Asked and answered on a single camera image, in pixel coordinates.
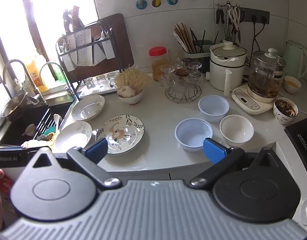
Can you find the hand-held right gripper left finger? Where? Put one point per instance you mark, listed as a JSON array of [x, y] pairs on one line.
[[97, 151]]

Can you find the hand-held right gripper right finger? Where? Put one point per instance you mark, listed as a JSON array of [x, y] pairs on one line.
[[213, 152]]

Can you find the pale blue plastic bowl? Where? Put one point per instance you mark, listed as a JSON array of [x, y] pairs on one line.
[[213, 105], [191, 135]]

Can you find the white leaf-print plate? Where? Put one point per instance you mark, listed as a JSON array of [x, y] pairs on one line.
[[87, 108], [73, 135]]

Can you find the white ceramic bowl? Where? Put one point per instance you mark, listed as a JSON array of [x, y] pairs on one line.
[[236, 130]]

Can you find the floral plate with dark rim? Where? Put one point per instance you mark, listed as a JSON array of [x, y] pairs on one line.
[[123, 132]]

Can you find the yellow dish cloth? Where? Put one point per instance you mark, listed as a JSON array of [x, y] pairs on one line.
[[33, 143]]

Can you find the black kitchen sink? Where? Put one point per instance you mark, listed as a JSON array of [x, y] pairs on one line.
[[21, 127]]

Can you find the colourful scrub pad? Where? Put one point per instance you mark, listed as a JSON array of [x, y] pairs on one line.
[[49, 136]]

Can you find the white ceramic spoon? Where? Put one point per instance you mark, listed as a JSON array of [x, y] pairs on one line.
[[57, 118]]

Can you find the roll-up sink drain rack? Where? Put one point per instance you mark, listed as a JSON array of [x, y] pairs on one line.
[[47, 122]]

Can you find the steel pot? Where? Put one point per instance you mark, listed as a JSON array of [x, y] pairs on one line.
[[14, 105]]

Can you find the white drip tray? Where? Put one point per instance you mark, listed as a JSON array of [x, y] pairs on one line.
[[98, 91]]

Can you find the small bowl holding garlic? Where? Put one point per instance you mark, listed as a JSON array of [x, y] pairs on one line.
[[131, 100]]

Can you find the cream kettle heating base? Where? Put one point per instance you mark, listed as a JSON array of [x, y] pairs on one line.
[[246, 100]]

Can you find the tall grey kitchen faucet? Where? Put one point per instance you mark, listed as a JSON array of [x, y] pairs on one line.
[[34, 97]]

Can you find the garlic bulb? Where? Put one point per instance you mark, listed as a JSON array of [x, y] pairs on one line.
[[126, 91]]

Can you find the small chrome faucet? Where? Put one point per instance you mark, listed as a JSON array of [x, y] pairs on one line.
[[68, 90]]

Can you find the clear glass cup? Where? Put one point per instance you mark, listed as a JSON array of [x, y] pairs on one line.
[[101, 80], [111, 77], [88, 83]]

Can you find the patterned bowl with tea dregs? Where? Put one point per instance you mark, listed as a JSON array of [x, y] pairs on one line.
[[281, 117]]

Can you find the white electric cooking pot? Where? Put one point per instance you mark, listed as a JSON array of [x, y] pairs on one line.
[[223, 75]]

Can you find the bundle of dried noodles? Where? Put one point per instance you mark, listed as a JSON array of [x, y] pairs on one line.
[[131, 77]]

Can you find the amber glass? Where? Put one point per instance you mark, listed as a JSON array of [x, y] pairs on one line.
[[181, 72]]

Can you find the green detergent bottle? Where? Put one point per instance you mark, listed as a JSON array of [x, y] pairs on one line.
[[59, 73]]

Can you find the orange detergent bottle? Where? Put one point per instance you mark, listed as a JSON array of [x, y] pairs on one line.
[[36, 75]]

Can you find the glass health kettle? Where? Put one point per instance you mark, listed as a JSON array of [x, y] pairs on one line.
[[264, 80]]

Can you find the black induction cooktop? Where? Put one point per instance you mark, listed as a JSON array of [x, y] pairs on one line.
[[302, 142]]

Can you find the green chopstick holder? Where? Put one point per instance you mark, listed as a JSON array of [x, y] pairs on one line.
[[196, 56]]

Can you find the small white cup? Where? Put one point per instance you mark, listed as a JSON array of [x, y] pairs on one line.
[[292, 87]]

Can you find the black knife rack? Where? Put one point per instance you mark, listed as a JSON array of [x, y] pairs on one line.
[[107, 48]]

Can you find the red-lidded plastic jar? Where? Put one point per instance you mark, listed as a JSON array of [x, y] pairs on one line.
[[158, 62]]

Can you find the patterned steel cleaver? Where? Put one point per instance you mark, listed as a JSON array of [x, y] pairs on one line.
[[82, 45]]

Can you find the dark wooden cutting board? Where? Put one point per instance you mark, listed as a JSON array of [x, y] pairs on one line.
[[123, 42]]

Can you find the bundle of wooden chopsticks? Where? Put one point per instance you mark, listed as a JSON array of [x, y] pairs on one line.
[[184, 38]]

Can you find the light green electric kettle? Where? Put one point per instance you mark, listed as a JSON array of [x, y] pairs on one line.
[[294, 55]]

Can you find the hanging kitchen utensils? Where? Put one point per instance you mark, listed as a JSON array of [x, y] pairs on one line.
[[220, 15]]

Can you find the black wall power strip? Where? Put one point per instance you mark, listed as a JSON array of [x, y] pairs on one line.
[[258, 16]]

